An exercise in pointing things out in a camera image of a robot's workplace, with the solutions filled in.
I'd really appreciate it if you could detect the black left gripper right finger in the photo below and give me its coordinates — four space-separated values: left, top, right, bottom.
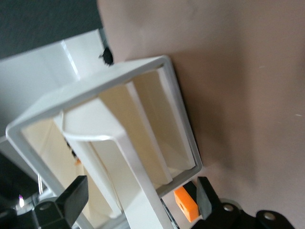
190 176 258 229

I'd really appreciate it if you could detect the orange button box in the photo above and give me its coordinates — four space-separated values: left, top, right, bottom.
173 182 200 223

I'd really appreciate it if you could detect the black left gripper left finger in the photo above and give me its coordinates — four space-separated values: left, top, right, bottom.
18 175 89 229

